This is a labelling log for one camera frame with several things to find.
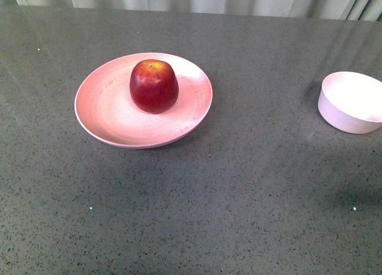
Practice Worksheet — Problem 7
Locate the white curtain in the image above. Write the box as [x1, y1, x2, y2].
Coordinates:
[1, 0, 381, 21]

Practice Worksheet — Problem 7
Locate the light pink bowl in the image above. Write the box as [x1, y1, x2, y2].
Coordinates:
[318, 72, 381, 134]

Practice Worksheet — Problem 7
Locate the red apple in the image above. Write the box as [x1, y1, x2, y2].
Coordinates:
[130, 59, 179, 114]

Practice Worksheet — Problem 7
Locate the pink plate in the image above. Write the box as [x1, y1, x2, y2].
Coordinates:
[74, 52, 213, 149]

